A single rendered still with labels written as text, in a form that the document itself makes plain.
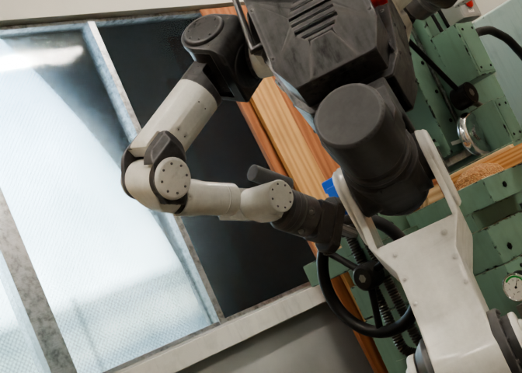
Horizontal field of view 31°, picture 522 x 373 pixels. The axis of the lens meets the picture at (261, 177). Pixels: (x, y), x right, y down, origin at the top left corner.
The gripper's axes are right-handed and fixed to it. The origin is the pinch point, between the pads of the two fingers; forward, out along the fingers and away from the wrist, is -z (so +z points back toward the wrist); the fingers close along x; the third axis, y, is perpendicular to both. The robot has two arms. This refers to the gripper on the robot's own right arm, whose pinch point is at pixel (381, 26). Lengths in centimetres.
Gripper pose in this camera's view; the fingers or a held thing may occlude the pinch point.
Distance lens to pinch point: 235.3
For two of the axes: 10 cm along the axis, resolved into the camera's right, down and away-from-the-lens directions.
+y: 7.2, 6.2, 3.1
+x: -3.0, 6.8, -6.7
